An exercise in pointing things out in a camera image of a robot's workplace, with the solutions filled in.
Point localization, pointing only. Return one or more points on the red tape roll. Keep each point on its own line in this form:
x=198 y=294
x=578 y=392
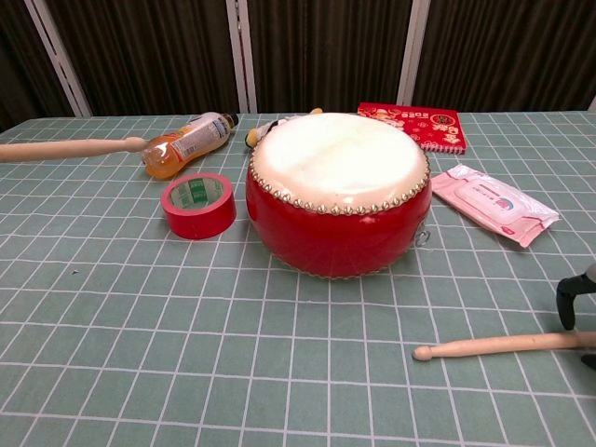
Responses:
x=205 y=219

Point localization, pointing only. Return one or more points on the white partition frame post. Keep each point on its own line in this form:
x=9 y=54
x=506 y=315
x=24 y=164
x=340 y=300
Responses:
x=60 y=58
x=241 y=56
x=413 y=51

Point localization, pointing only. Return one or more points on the pink wet wipes pack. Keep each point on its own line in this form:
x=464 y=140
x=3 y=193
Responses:
x=493 y=200

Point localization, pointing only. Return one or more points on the wooden drumstick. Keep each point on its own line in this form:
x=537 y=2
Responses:
x=503 y=346
x=65 y=149

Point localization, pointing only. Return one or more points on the red spiral notebook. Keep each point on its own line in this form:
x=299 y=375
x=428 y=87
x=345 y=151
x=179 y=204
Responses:
x=428 y=125

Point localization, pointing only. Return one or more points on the red drum with white skin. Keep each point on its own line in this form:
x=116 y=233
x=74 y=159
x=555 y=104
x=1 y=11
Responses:
x=335 y=233

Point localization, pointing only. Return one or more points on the black yellow plush toy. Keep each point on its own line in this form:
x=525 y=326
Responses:
x=261 y=131

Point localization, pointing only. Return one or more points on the green checked tablecloth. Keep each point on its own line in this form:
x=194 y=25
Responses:
x=186 y=391

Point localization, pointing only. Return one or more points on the orange juice bottle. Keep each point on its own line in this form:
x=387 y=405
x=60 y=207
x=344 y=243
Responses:
x=186 y=142

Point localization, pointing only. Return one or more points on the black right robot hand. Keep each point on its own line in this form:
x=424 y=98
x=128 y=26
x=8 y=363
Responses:
x=567 y=298

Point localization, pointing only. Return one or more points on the dark ribbed partition panel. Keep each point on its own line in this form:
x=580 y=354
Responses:
x=326 y=51
x=23 y=70
x=507 y=51
x=149 y=56

